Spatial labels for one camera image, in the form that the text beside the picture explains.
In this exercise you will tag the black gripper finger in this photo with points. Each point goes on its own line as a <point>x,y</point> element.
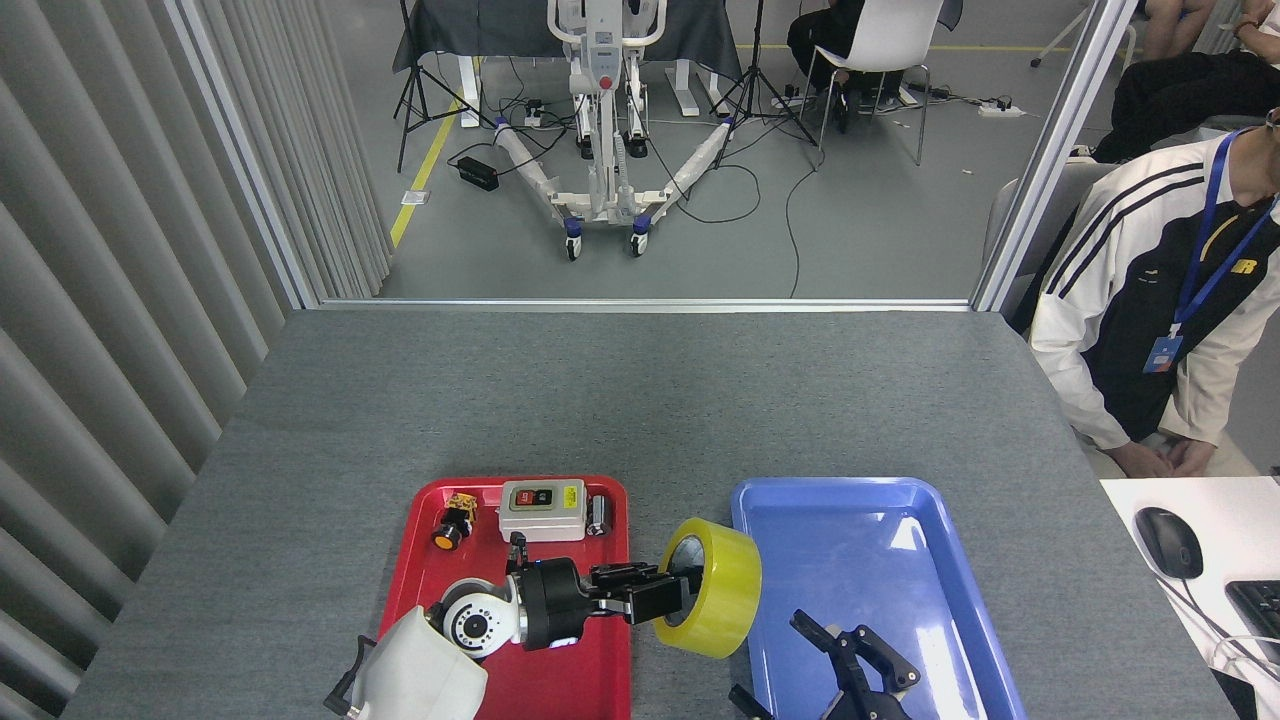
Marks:
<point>850,665</point>

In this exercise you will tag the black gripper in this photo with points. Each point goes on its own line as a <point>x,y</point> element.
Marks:
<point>555,605</point>

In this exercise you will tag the yellow tape roll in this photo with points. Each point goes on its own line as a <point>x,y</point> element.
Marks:
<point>725,590</point>

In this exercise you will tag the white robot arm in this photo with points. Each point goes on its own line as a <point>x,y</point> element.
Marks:
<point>420,670</point>

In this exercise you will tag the person's right hand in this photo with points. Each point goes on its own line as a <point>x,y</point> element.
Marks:
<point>1140,462</point>

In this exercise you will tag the person's left hand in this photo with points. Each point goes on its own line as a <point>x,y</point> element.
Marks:
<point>1193,458</point>

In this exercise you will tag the red plastic tray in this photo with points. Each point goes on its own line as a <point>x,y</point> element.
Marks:
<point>600,680</point>

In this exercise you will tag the blue plastic tray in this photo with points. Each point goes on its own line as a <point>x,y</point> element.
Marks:
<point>860,560</point>

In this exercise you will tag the orange push button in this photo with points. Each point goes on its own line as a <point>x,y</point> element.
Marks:
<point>452,527</point>

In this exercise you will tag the black computer mouse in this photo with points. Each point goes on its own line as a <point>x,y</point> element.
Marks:
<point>1168,545</point>

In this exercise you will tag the white desk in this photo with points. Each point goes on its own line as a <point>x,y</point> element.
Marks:
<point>1230,520</point>

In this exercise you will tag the black keyboard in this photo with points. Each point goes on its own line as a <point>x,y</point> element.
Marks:
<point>1260,610</point>

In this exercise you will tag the seated person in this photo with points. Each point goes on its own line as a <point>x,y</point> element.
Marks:
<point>1100,300</point>

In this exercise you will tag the black power adapter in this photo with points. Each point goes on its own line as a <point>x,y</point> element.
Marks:
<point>478,173</point>

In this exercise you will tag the white floor plate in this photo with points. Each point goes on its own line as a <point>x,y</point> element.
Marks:
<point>415,197</point>

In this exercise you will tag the white power strip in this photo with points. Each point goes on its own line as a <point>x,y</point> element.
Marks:
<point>1000,110</point>
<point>533,118</point>

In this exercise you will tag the grey chair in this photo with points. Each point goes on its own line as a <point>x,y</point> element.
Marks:
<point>1080,172</point>

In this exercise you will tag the white stand on wheels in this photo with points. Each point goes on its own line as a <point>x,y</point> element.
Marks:
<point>605,60</point>

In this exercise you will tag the black tripod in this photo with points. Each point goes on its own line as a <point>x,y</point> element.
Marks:
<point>757,50</point>
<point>407,50</point>

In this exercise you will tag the white chair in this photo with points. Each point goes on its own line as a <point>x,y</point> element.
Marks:
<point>890,35</point>

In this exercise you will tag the table with black cloth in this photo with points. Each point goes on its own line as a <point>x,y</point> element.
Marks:
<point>480,25</point>

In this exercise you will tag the grey slatted curtain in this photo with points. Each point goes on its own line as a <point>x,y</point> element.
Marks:
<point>100,300</point>

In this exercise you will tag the small black cylinder switch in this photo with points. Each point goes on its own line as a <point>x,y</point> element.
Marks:
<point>599,515</point>

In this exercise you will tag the white switch box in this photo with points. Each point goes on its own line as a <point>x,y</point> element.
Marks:
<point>540,520</point>

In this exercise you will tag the silver rail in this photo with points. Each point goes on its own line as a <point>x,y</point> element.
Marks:
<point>640,304</point>

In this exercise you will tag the silver post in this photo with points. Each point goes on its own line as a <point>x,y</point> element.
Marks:
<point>1050,160</point>

